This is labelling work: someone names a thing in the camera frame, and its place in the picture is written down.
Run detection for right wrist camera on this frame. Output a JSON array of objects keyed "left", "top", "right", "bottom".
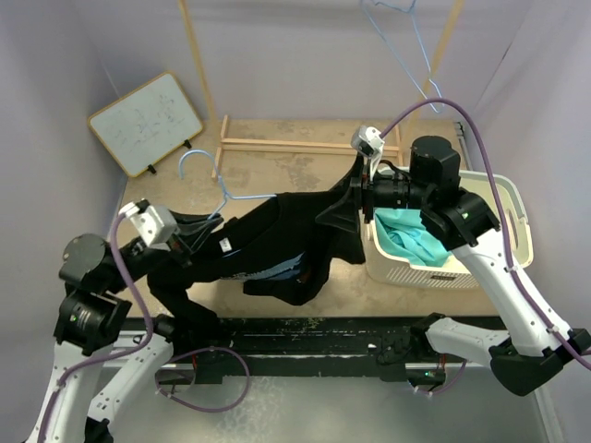
[{"left": 351, "top": 126, "right": 385, "bottom": 182}]

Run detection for white laundry basket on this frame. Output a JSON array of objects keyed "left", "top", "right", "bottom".
[{"left": 361, "top": 174, "right": 534, "bottom": 290}]

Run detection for black t shirt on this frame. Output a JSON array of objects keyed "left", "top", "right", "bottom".
[{"left": 147, "top": 185, "right": 366, "bottom": 337}]

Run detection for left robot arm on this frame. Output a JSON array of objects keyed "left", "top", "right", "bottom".
[{"left": 28, "top": 200, "right": 223, "bottom": 442}]

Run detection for wooden clothes rack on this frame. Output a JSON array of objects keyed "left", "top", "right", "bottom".
[{"left": 177, "top": 0, "right": 465, "bottom": 179}]

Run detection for blue hanger of black shirt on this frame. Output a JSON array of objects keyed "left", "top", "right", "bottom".
[{"left": 177, "top": 149, "right": 277, "bottom": 220}]

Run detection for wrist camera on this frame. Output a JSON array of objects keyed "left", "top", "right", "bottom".
[
  {"left": 118, "top": 199, "right": 178, "bottom": 251},
  {"left": 351, "top": 126, "right": 385, "bottom": 182}
]

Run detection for small whiteboard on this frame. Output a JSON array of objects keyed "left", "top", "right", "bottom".
[{"left": 88, "top": 72, "right": 203, "bottom": 177}]

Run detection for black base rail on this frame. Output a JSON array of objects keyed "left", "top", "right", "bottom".
[{"left": 147, "top": 315, "right": 463, "bottom": 384}]

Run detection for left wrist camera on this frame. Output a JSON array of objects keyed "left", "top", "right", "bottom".
[{"left": 118, "top": 199, "right": 178, "bottom": 251}]

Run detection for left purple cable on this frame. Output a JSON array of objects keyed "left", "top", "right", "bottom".
[{"left": 36, "top": 213, "right": 155, "bottom": 439}]

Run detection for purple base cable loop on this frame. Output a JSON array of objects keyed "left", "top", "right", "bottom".
[{"left": 153, "top": 344, "right": 253, "bottom": 413}]

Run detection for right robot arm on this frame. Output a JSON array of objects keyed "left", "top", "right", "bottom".
[{"left": 317, "top": 126, "right": 590, "bottom": 397}]

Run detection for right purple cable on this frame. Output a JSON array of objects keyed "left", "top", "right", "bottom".
[{"left": 380, "top": 97, "right": 591, "bottom": 373}]

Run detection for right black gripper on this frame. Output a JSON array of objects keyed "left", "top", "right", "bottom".
[{"left": 317, "top": 150, "right": 432, "bottom": 233}]

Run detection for teal t shirt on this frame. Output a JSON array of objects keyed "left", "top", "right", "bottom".
[{"left": 374, "top": 209, "right": 451, "bottom": 268}]

